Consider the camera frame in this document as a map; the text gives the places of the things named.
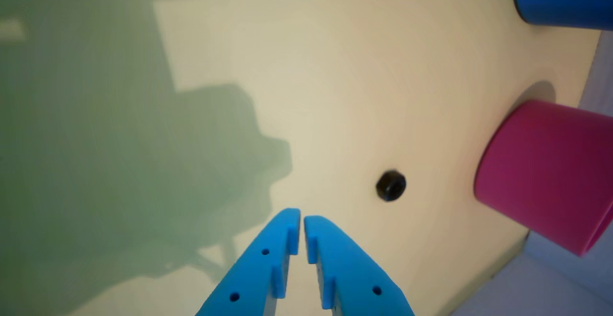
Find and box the black hex nut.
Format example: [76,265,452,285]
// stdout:
[375,169,407,203]

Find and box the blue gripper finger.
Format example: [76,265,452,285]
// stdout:
[195,208,301,316]
[304,215,416,316]

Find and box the pink cylindrical box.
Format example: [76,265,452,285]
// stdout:
[474,99,613,257]

